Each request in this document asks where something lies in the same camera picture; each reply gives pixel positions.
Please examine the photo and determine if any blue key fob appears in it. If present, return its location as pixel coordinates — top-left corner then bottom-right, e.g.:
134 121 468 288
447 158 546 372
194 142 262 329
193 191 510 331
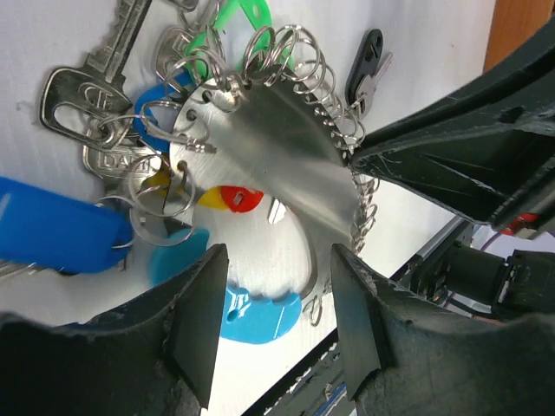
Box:
1 177 134 274

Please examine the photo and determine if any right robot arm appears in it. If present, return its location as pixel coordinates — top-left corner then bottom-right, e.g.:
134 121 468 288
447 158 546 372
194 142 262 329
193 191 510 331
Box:
351 58 554 319

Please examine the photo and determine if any red key tag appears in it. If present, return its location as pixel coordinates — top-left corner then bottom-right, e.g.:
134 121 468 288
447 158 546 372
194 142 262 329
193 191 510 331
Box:
220 185 264 213

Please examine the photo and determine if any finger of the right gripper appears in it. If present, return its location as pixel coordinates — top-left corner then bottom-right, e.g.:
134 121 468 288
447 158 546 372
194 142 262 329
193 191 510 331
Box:
351 72 554 225

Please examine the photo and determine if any black key tag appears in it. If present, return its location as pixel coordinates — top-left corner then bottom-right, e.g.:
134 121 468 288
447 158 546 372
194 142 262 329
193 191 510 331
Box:
345 29 383 105

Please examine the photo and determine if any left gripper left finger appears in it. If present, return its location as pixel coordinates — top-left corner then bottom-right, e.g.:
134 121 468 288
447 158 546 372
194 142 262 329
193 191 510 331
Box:
86 243 230 411

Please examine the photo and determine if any light blue handle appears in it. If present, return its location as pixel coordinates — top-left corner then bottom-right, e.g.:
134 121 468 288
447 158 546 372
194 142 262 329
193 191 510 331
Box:
147 228 302 345

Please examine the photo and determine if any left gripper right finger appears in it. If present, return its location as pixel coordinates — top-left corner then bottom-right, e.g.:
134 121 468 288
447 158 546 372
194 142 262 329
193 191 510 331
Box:
330 244 434 400

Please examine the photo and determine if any wooden compartment tray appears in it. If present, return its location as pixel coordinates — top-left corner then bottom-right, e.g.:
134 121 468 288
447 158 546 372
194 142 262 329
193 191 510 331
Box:
483 0 554 72

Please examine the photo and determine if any silver key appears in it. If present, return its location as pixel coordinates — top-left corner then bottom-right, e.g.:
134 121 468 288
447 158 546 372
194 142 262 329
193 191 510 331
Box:
354 52 394 119

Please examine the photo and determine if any green key tag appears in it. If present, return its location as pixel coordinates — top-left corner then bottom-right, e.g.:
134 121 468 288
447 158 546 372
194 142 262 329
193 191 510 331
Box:
165 1 300 91

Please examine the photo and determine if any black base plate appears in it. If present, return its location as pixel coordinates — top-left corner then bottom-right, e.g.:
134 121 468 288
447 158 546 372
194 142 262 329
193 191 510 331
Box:
243 329 356 416

